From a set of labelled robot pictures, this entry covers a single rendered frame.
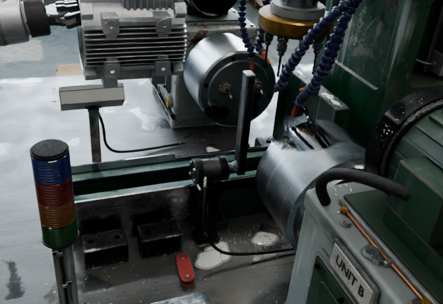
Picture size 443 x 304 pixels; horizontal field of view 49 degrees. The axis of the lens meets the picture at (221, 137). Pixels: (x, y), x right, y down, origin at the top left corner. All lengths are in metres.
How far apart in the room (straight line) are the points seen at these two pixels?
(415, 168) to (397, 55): 0.56
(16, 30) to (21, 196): 0.59
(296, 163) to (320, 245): 0.19
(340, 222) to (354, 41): 0.65
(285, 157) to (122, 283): 0.46
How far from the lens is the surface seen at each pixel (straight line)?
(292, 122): 1.35
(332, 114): 1.19
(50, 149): 0.82
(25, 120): 1.83
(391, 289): 0.71
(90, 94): 1.35
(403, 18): 1.16
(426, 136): 0.71
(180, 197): 1.21
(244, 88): 1.04
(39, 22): 0.99
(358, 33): 1.31
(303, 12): 1.13
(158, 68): 0.98
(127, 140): 1.65
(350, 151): 0.97
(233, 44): 1.46
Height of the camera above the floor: 1.64
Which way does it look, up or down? 30 degrees down
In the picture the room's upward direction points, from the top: 4 degrees clockwise
